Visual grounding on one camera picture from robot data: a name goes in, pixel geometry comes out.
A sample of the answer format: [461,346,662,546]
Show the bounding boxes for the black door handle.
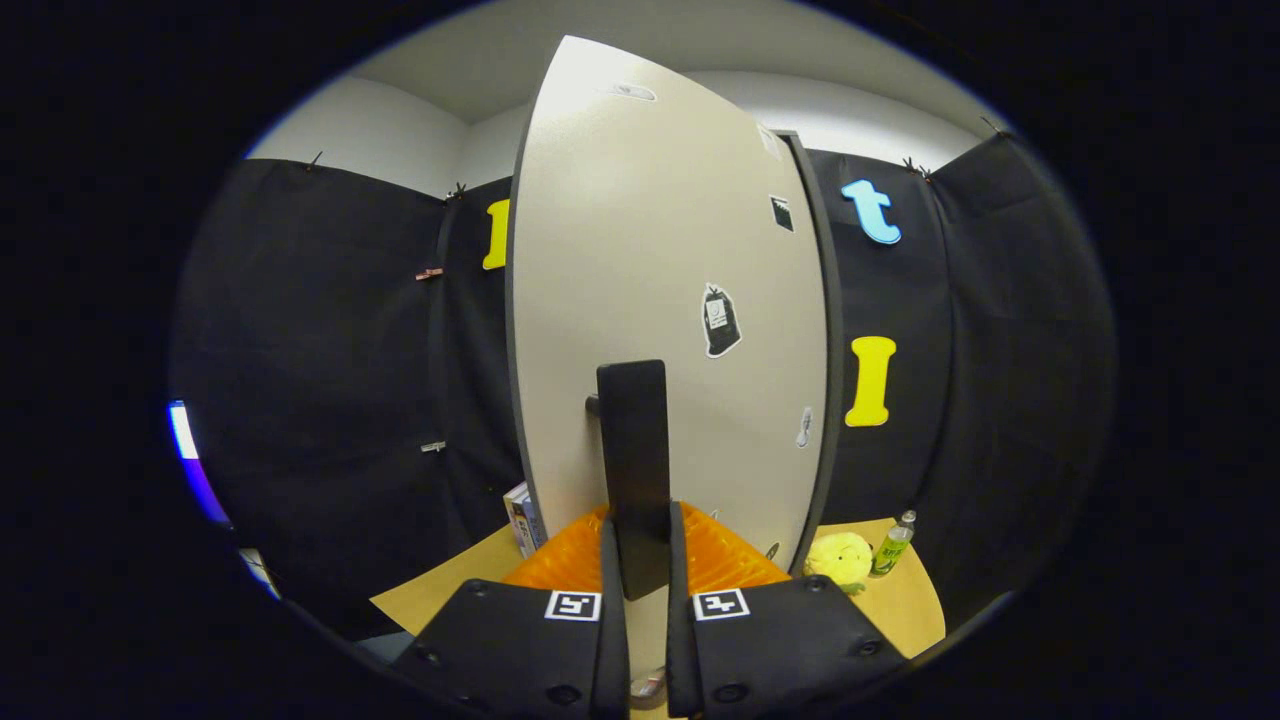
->
[585,360,673,601]

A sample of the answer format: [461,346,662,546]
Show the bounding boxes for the black backdrop cloth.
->
[170,130,1116,641]

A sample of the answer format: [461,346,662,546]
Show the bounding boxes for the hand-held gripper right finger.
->
[665,502,909,720]

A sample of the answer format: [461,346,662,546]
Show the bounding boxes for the blue book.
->
[515,490,547,558]

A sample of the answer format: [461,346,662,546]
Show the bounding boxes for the beige shoe cabinet door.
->
[505,35,831,691]

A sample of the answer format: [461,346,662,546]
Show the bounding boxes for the grey shoe cabinet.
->
[775,130,844,576]

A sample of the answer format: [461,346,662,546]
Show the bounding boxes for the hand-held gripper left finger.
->
[388,505,633,720]

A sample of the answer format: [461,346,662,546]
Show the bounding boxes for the yellow plush toy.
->
[803,532,874,593]

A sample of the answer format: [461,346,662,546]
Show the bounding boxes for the green drink bottle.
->
[870,510,917,578]

